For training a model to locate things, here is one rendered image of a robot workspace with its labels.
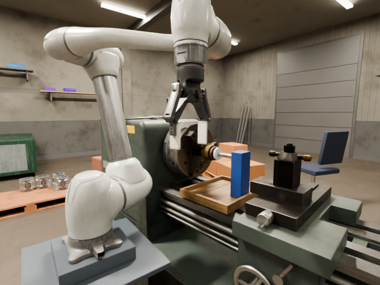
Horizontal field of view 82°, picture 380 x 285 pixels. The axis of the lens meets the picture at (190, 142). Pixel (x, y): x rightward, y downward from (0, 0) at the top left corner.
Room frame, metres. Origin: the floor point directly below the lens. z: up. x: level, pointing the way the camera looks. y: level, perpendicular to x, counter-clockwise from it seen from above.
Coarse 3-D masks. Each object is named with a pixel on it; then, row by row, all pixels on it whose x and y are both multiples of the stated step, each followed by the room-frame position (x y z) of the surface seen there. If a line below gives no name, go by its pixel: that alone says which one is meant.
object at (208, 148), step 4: (208, 144) 1.18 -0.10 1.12; (204, 148) 1.16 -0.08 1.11; (208, 148) 1.15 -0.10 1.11; (212, 148) 1.14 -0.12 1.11; (204, 152) 1.15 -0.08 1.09; (208, 152) 1.14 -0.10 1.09; (212, 152) 1.12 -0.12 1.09; (204, 156) 1.16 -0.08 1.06; (208, 156) 1.14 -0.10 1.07; (212, 156) 1.12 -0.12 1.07; (208, 160) 1.18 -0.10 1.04; (212, 160) 1.16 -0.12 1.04; (216, 160) 1.14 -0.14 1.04
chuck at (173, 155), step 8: (184, 128) 1.21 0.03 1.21; (192, 128) 1.22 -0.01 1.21; (184, 136) 1.17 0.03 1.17; (208, 136) 1.31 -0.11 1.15; (168, 144) 1.20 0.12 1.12; (184, 144) 1.17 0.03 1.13; (168, 152) 1.19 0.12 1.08; (176, 152) 1.14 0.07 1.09; (184, 152) 1.17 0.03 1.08; (192, 152) 1.33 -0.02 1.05; (168, 160) 1.20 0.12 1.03; (176, 160) 1.14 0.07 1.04; (184, 160) 1.17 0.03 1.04; (176, 168) 1.18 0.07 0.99; (184, 168) 1.17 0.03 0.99; (200, 168) 1.27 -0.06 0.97; (192, 176) 1.22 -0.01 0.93
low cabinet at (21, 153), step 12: (0, 144) 4.06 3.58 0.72; (12, 144) 4.17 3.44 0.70; (24, 144) 4.27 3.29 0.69; (0, 156) 4.04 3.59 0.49; (12, 156) 4.15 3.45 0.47; (24, 156) 4.26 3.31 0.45; (0, 168) 4.03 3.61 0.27; (12, 168) 4.14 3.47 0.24; (24, 168) 4.25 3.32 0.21; (36, 168) 4.37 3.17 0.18; (0, 180) 4.05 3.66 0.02
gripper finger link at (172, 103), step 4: (172, 84) 0.55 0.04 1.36; (180, 84) 0.54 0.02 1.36; (172, 88) 0.55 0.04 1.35; (176, 88) 0.54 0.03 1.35; (180, 88) 0.55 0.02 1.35; (172, 92) 0.55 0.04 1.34; (176, 92) 0.54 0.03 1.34; (180, 92) 0.55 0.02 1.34; (172, 96) 0.54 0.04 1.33; (176, 96) 0.54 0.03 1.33; (168, 100) 0.54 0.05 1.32; (172, 100) 0.54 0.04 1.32; (176, 100) 0.53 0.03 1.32; (168, 104) 0.54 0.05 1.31; (172, 104) 0.53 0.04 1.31; (176, 104) 0.53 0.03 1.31; (168, 108) 0.53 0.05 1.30; (172, 108) 0.52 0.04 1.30; (176, 108) 0.53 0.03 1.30; (168, 112) 0.53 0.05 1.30; (172, 112) 0.52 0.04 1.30; (164, 116) 0.52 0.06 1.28; (172, 116) 0.52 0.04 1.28
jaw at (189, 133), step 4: (180, 132) 1.19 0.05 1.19; (184, 132) 1.18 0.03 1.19; (188, 132) 1.18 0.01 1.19; (192, 132) 1.16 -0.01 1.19; (188, 136) 1.16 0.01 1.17; (192, 136) 1.16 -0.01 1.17; (196, 136) 1.18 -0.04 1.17; (188, 140) 1.19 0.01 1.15; (192, 140) 1.17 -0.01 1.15; (196, 140) 1.17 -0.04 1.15; (192, 144) 1.19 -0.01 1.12; (196, 144) 1.17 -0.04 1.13; (200, 144) 1.17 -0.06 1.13; (204, 144) 1.17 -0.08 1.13; (196, 148) 1.20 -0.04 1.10; (200, 148) 1.17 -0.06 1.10
